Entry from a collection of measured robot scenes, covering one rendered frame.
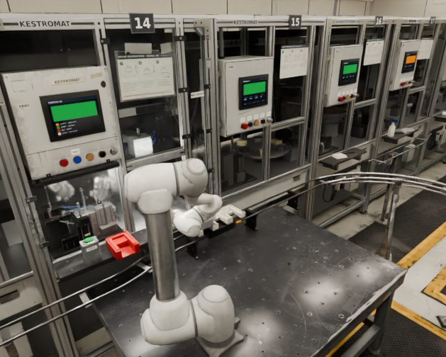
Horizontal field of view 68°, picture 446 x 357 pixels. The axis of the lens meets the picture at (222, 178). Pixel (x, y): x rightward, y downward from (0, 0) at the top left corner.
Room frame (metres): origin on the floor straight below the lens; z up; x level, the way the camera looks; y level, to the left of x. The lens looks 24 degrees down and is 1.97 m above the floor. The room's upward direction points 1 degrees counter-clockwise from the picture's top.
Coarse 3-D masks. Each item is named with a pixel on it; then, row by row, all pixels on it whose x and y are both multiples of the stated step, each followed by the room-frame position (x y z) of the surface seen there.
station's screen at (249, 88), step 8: (248, 80) 2.12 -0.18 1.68; (256, 80) 2.16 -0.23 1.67; (264, 80) 2.21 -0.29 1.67; (248, 88) 2.12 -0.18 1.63; (256, 88) 2.16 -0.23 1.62; (264, 88) 2.21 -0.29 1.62; (248, 96) 2.12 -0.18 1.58; (256, 96) 2.16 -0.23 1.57; (264, 96) 2.21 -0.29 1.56; (248, 104) 2.12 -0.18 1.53
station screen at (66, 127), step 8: (88, 96) 1.52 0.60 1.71; (48, 104) 1.42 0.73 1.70; (56, 104) 1.44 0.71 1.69; (64, 104) 1.45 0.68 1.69; (96, 104) 1.54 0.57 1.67; (96, 112) 1.54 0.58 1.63; (64, 120) 1.45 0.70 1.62; (72, 120) 1.47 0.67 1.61; (80, 120) 1.49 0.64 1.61; (88, 120) 1.51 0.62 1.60; (96, 120) 1.53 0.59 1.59; (56, 128) 1.42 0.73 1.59; (64, 128) 1.44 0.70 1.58; (72, 128) 1.46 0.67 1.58; (80, 128) 1.48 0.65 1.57; (88, 128) 1.50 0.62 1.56; (96, 128) 1.53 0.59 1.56; (56, 136) 1.42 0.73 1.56
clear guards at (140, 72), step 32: (128, 32) 1.70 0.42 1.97; (160, 32) 1.80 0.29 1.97; (192, 32) 1.92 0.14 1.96; (128, 64) 1.69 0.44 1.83; (160, 64) 1.79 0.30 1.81; (192, 64) 1.91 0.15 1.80; (128, 96) 1.67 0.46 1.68; (160, 96) 1.78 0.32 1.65; (128, 128) 1.66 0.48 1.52; (160, 128) 1.77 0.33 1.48; (192, 128) 1.90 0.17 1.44; (128, 160) 1.64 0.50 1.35; (160, 160) 1.76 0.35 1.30; (32, 192) 1.35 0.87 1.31; (64, 192) 1.43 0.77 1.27; (96, 192) 1.52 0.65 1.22; (64, 224) 1.41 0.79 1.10; (96, 224) 1.50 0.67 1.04; (64, 256) 1.39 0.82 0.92
